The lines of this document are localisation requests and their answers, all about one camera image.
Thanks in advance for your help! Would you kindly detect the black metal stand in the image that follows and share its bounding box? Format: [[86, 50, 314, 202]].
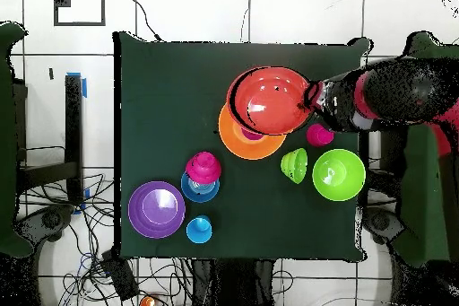
[[15, 74, 84, 206]]

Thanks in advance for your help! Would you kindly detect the grey chair base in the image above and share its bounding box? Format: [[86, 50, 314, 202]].
[[13, 204, 76, 244], [361, 206, 406, 246]]

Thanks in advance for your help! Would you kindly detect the black cable tangle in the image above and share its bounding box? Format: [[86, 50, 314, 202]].
[[21, 172, 195, 306]]

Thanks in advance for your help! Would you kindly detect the blue tape strip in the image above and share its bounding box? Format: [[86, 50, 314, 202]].
[[65, 71, 88, 99]]

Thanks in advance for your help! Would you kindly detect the pink cup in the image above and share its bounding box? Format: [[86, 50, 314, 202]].
[[305, 123, 335, 148]]

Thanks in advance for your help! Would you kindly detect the large green bowl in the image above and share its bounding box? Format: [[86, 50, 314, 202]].
[[311, 148, 367, 202]]

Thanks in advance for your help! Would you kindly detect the pink bowl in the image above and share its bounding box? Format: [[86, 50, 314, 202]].
[[185, 151, 222, 186]]

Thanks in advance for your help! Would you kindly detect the black camera cable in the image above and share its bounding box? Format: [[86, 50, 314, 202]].
[[127, 0, 163, 43]]

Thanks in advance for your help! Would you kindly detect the red bowl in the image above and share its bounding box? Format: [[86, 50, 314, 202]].
[[226, 66, 314, 137]]

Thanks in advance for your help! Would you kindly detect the large orange bowl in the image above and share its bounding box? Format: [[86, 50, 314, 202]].
[[218, 102, 288, 161]]

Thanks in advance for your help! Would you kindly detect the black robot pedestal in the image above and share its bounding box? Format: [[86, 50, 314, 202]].
[[191, 258, 277, 306]]

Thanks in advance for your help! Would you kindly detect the dark green tablecloth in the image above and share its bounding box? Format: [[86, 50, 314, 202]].
[[113, 31, 370, 263]]

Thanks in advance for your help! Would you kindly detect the purple cup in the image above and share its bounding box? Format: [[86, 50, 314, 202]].
[[240, 127, 266, 142]]

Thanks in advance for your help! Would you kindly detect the purple bowl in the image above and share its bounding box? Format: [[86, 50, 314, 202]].
[[127, 180, 187, 240]]

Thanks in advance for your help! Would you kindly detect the blue cup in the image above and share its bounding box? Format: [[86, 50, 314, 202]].
[[185, 214, 213, 245]]

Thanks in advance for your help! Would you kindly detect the small green bowl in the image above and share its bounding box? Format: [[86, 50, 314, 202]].
[[280, 147, 309, 185]]

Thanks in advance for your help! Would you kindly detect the blue bowl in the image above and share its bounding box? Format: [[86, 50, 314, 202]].
[[179, 170, 221, 204]]

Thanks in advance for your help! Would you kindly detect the green clothed side table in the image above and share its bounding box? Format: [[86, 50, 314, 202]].
[[0, 21, 35, 258], [388, 31, 459, 267]]

